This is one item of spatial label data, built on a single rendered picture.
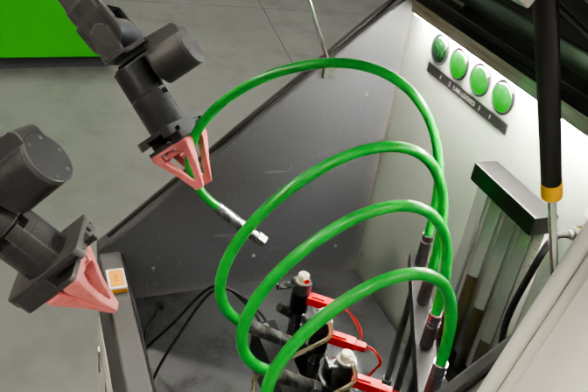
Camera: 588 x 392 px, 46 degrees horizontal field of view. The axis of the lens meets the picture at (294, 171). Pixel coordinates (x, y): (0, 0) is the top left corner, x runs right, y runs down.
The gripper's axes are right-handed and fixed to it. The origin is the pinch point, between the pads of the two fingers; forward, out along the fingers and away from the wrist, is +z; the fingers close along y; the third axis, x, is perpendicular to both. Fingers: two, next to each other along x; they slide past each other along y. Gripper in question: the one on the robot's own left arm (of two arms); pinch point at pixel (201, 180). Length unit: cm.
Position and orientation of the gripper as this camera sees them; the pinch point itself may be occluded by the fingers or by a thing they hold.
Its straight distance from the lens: 103.3
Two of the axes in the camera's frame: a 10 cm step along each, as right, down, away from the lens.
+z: 5.2, 8.5, 0.7
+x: -8.0, 4.6, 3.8
